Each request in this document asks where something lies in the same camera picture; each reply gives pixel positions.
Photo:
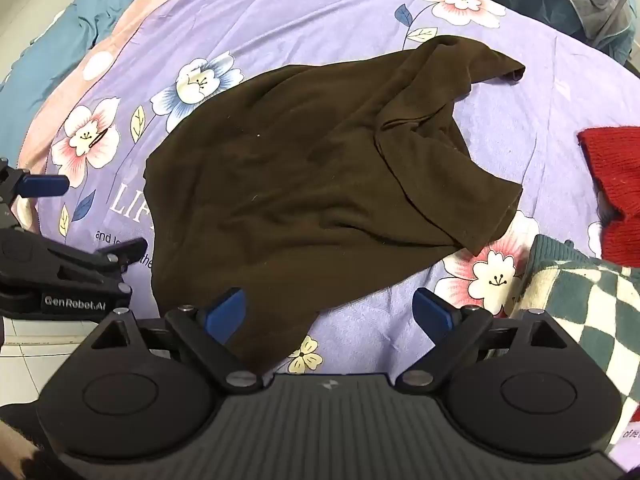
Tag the purple floral bed sheet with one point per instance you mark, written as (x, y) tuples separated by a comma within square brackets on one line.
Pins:
[(325, 10)]

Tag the red knit garment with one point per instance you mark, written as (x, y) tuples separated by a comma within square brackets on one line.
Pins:
[(617, 170)]

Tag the green checkered knit sweater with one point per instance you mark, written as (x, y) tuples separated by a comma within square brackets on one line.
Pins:
[(590, 310)]

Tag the blue quilt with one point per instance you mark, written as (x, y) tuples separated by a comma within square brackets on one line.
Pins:
[(75, 10)]

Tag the dark brown sweater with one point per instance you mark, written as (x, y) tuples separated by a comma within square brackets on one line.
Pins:
[(300, 185)]

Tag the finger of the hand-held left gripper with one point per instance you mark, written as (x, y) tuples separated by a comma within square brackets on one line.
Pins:
[(45, 185), (127, 252)]

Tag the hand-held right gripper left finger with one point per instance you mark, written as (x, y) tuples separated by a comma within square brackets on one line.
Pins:
[(227, 310)]

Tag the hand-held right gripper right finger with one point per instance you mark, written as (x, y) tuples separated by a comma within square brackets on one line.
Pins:
[(432, 310)]

